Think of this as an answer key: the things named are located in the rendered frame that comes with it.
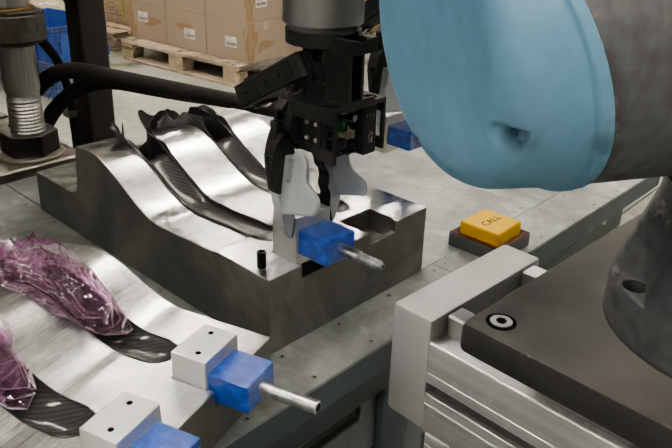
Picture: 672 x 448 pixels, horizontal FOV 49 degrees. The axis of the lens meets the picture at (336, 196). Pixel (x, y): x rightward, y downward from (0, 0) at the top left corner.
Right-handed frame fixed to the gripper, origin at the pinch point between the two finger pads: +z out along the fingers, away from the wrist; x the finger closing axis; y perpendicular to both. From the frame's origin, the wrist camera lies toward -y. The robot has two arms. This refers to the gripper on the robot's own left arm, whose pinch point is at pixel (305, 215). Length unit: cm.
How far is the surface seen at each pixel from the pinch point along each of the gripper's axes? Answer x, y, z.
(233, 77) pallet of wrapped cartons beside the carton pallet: 240, -309, 90
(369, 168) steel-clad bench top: 41, -26, 14
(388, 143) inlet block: 26.9, -11.0, 1.5
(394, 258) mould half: 13.1, 2.0, 9.4
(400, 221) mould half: 13.8, 2.0, 4.7
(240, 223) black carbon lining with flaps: 0.5, -11.5, 5.2
